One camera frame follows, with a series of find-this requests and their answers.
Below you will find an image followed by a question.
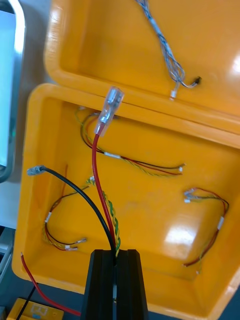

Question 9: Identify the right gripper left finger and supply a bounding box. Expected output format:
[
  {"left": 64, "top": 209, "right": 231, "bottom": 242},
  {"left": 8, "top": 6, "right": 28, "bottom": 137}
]
[{"left": 80, "top": 249, "right": 117, "bottom": 320}]

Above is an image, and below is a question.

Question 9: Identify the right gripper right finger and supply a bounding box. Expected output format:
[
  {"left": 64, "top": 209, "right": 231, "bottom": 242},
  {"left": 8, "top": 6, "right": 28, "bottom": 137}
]
[{"left": 116, "top": 249, "right": 149, "bottom": 320}]

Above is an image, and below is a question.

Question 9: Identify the red black green-yellow thick harness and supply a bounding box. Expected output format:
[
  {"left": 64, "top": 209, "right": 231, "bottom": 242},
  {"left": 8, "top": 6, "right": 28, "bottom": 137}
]
[{"left": 21, "top": 86, "right": 125, "bottom": 317}]

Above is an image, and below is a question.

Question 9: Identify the small yellow box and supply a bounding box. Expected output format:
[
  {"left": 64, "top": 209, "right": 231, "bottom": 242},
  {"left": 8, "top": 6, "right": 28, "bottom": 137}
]
[{"left": 6, "top": 297, "right": 65, "bottom": 320}]

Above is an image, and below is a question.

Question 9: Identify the thin red black yellow harness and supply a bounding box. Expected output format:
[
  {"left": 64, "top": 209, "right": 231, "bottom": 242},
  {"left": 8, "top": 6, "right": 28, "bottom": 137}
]
[
  {"left": 42, "top": 163, "right": 90, "bottom": 252},
  {"left": 183, "top": 187, "right": 230, "bottom": 275},
  {"left": 74, "top": 106, "right": 187, "bottom": 178}
]

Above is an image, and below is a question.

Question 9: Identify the yellow-orange plastic bin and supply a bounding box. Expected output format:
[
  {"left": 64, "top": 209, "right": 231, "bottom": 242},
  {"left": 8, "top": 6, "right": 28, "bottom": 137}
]
[
  {"left": 11, "top": 83, "right": 240, "bottom": 320},
  {"left": 43, "top": 0, "right": 240, "bottom": 136}
]

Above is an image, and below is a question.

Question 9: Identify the white sheet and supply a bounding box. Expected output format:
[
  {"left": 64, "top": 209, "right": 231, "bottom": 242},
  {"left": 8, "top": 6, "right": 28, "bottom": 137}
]
[{"left": 0, "top": 9, "right": 16, "bottom": 168}]

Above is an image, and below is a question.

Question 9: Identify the steel tray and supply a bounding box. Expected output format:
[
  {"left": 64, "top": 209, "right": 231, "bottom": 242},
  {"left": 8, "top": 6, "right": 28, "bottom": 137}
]
[{"left": 0, "top": 0, "right": 26, "bottom": 184}]

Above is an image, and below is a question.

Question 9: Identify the blue-white twisted wire harness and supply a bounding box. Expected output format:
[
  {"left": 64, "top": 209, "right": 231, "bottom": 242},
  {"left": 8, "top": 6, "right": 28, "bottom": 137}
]
[{"left": 134, "top": 0, "right": 203, "bottom": 101}]

